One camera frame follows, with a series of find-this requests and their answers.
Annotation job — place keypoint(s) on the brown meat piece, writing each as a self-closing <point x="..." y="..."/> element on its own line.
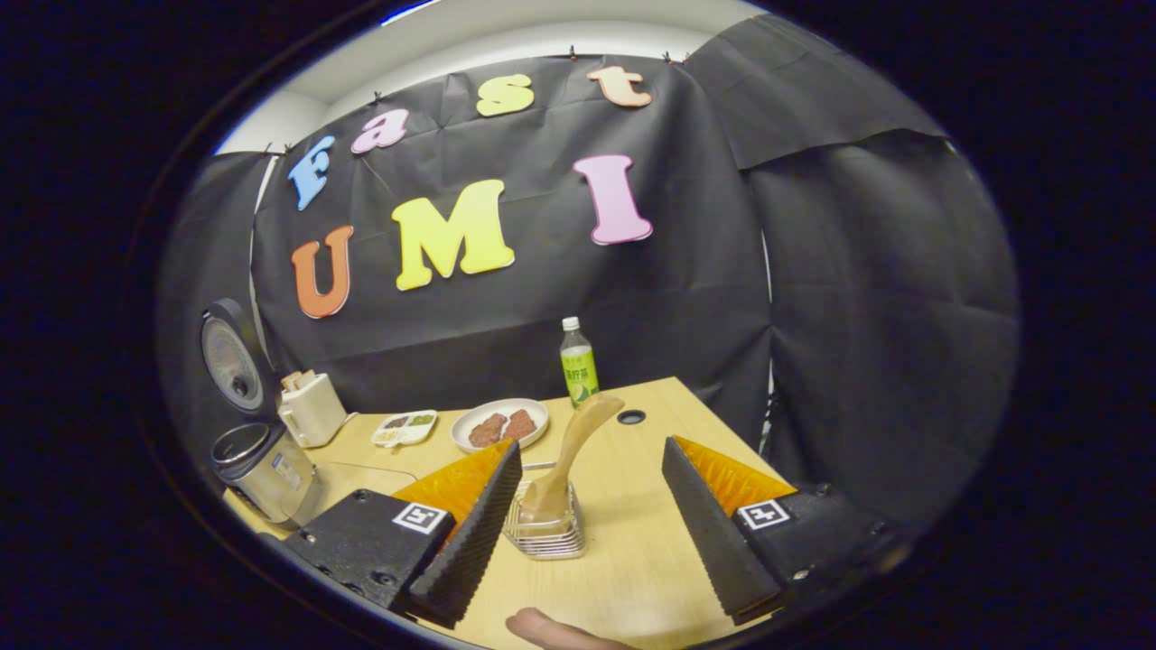
<point x="521" y="424"/>
<point x="488" y="431"/>

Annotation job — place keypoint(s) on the dark grey rice cooker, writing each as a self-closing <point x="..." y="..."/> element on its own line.
<point x="271" y="478"/>

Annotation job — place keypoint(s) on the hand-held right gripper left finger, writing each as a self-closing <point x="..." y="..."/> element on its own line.
<point x="479" y="533"/>

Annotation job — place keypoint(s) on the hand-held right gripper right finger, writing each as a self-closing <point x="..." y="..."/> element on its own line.
<point x="704" y="528"/>

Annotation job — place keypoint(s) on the white toaster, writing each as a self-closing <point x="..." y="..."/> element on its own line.
<point x="314" y="415"/>

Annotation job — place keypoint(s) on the white round plate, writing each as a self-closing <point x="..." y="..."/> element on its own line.
<point x="465" y="438"/>

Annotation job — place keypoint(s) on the black desk grommet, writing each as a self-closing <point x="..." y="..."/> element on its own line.
<point x="631" y="417"/>

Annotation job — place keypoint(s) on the wooden spoon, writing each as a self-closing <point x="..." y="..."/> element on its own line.
<point x="578" y="442"/>

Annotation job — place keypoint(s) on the green drink bottle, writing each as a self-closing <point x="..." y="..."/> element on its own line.
<point x="580" y="370"/>

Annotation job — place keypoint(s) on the white divided grain dish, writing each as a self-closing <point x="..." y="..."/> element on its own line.
<point x="404" y="429"/>

